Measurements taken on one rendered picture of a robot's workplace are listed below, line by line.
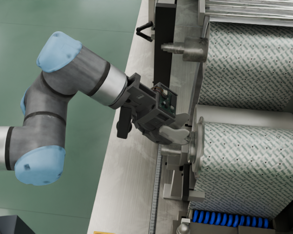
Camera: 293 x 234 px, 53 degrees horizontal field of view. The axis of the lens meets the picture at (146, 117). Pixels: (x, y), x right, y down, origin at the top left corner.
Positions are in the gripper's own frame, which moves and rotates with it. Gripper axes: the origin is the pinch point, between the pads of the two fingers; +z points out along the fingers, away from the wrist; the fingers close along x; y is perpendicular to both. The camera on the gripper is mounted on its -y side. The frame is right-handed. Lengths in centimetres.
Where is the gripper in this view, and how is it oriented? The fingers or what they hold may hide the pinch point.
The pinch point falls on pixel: (182, 138)
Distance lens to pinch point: 69.1
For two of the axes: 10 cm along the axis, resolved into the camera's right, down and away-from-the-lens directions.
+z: 7.6, 4.6, 4.5
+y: 6.4, -4.1, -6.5
